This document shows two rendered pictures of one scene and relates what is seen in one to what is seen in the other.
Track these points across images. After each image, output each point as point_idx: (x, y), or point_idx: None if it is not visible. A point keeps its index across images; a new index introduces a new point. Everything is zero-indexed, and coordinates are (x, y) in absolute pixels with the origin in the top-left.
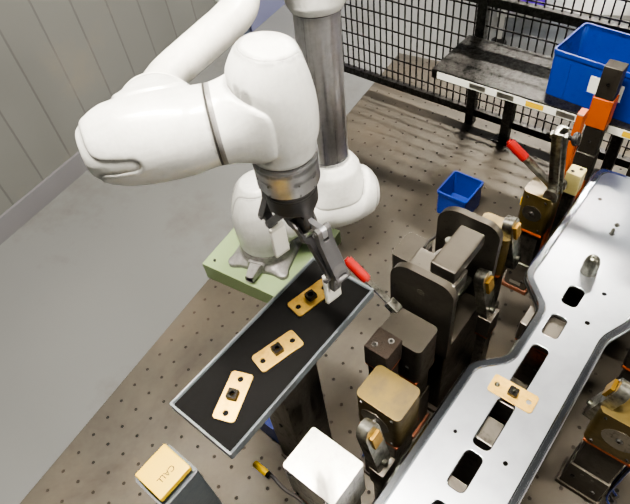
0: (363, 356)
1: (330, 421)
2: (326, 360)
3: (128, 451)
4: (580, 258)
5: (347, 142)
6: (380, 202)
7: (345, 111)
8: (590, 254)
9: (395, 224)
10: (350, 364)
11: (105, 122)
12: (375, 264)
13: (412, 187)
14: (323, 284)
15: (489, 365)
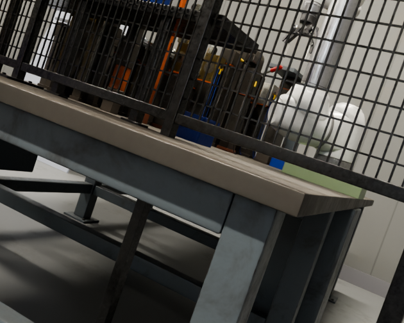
0: (248, 158)
1: (257, 161)
2: (267, 165)
3: None
4: (172, 59)
5: (304, 71)
6: (259, 165)
7: (313, 49)
8: (174, 50)
9: (242, 158)
10: (254, 160)
11: None
12: (252, 161)
13: (232, 156)
14: (288, 48)
15: None
